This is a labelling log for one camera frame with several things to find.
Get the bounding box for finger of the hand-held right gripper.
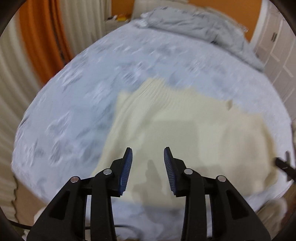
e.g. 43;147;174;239
275;151;296;182

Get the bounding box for orange curtain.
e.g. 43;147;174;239
18;0;75;86

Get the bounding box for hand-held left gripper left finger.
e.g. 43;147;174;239
26;147;134;241

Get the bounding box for white pleated curtain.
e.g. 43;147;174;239
0;0;111;223

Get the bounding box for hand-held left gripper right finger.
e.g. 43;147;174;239
163;147;271;241

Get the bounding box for white wardrobe doors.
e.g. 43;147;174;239
251;0;296;103

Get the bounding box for grey crumpled duvet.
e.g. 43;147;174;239
141;6;265;71

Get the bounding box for light blue patterned bed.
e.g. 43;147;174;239
10;20;292;241

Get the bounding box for cream knit garment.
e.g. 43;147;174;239
92;78;279;212

